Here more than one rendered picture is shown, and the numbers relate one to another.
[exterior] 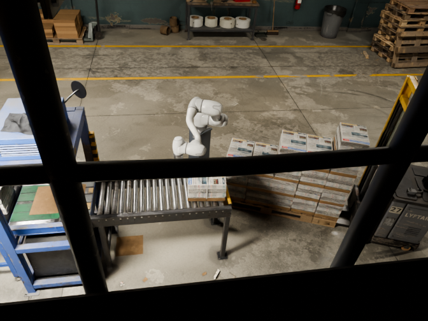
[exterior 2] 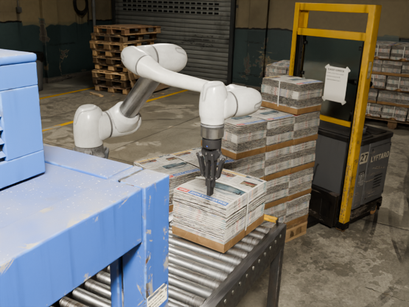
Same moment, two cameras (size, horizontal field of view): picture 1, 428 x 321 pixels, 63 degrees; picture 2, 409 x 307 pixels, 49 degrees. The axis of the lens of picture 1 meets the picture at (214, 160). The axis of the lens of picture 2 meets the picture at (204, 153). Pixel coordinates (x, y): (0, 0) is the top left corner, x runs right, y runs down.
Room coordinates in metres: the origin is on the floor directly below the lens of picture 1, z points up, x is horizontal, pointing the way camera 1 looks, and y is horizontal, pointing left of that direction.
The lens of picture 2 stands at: (1.34, 1.58, 1.83)
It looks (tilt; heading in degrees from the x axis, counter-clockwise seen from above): 19 degrees down; 311
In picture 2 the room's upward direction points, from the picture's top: 2 degrees clockwise
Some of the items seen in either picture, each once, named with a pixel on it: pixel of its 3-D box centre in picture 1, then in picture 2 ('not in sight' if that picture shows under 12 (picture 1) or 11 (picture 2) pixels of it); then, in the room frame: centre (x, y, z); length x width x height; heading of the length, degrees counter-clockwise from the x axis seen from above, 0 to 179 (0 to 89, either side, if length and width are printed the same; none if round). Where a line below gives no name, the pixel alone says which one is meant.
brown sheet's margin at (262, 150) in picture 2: not in sight; (232, 145); (3.19, -0.87, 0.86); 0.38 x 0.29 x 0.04; 171
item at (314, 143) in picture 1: (320, 145); (263, 112); (3.14, -1.16, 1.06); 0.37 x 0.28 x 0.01; 172
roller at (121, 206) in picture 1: (121, 197); not in sight; (2.38, 0.88, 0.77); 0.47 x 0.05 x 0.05; 12
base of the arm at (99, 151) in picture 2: (199, 126); (89, 150); (3.38, 0.21, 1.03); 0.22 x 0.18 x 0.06; 140
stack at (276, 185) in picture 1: (272, 180); (215, 206); (3.21, -0.74, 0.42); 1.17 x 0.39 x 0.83; 81
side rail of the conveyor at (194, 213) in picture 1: (163, 216); (219, 306); (2.21, 0.45, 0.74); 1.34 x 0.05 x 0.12; 102
